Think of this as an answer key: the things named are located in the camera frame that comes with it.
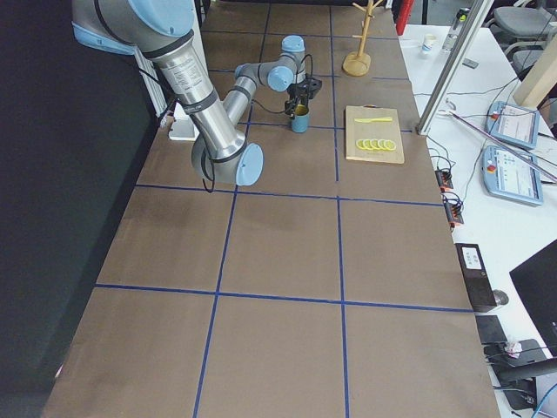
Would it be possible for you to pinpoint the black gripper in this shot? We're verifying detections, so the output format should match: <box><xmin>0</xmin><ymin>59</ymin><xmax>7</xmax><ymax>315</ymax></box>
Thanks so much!
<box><xmin>285</xmin><ymin>84</ymin><xmax>309</xmax><ymax>118</ymax></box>

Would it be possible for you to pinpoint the dark grey HOME mug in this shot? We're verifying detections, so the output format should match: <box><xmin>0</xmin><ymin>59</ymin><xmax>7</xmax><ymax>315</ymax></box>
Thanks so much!
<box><xmin>291</xmin><ymin>105</ymin><xmax>310</xmax><ymax>133</ymax></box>

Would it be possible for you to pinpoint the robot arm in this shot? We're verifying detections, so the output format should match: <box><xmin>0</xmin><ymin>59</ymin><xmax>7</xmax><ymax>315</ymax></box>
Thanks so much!
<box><xmin>71</xmin><ymin>1</ymin><xmax>305</xmax><ymax>186</ymax></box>

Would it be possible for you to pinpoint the wooden cup storage rack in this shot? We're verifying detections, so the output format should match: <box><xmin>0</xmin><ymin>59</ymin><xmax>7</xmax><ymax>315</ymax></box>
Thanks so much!
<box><xmin>342</xmin><ymin>1</ymin><xmax>383</xmax><ymax>77</ymax></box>

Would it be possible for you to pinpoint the white paper cup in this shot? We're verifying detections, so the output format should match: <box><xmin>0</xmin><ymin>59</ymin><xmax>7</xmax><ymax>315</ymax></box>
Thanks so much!
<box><xmin>420</xmin><ymin>33</ymin><xmax>437</xmax><ymax>57</ymax></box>

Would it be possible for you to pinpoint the bamboo cutting board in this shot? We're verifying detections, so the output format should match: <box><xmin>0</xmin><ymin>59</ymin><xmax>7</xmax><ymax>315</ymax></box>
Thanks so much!
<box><xmin>345</xmin><ymin>105</ymin><xmax>405</xmax><ymax>165</ymax></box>

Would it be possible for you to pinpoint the yellow plastic knife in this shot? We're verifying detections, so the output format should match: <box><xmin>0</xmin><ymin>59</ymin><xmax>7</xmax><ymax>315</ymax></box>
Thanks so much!
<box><xmin>353</xmin><ymin>117</ymin><xmax>393</xmax><ymax>124</ymax></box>

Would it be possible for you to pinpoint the reacher grabber stick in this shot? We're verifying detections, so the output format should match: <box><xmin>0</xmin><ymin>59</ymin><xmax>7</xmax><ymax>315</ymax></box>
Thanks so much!
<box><xmin>444</xmin><ymin>98</ymin><xmax>557</xmax><ymax>184</ymax></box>

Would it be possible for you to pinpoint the far teach pendant tablet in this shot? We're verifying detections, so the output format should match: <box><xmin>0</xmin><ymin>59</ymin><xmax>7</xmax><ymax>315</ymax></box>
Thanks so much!
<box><xmin>486</xmin><ymin>101</ymin><xmax>540</xmax><ymax>151</ymax></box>

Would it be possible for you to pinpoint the teach pendant tablet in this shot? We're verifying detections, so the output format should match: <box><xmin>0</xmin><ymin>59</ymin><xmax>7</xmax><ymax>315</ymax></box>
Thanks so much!
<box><xmin>481</xmin><ymin>145</ymin><xmax>544</xmax><ymax>206</ymax></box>
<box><xmin>486</xmin><ymin>101</ymin><xmax>540</xmax><ymax>151</ymax></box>

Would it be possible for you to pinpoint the near teach pendant tablet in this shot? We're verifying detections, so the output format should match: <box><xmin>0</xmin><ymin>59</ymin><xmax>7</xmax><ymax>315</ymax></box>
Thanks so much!
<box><xmin>481</xmin><ymin>145</ymin><xmax>544</xmax><ymax>206</ymax></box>

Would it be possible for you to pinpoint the black box with label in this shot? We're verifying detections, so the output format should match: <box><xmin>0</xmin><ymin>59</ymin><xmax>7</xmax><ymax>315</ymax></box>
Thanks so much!
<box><xmin>455</xmin><ymin>243</ymin><xmax>497</xmax><ymax>313</ymax></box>

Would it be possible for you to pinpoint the black monitor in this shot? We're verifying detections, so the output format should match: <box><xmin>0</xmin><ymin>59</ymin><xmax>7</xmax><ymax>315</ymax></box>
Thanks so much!
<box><xmin>510</xmin><ymin>240</ymin><xmax>557</xmax><ymax>356</ymax></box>

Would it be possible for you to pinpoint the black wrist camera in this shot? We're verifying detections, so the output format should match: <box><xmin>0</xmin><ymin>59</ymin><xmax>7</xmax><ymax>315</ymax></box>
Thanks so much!
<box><xmin>303</xmin><ymin>75</ymin><xmax>322</xmax><ymax>100</ymax></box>

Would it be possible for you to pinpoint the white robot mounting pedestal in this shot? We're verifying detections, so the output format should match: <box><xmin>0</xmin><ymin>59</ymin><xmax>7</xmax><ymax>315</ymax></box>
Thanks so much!
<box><xmin>169</xmin><ymin>102</ymin><xmax>198</xmax><ymax>141</ymax></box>

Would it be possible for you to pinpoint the aluminium frame post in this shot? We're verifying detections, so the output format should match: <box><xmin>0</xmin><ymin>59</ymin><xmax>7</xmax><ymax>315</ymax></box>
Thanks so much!
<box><xmin>416</xmin><ymin>0</ymin><xmax>493</xmax><ymax>135</ymax></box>

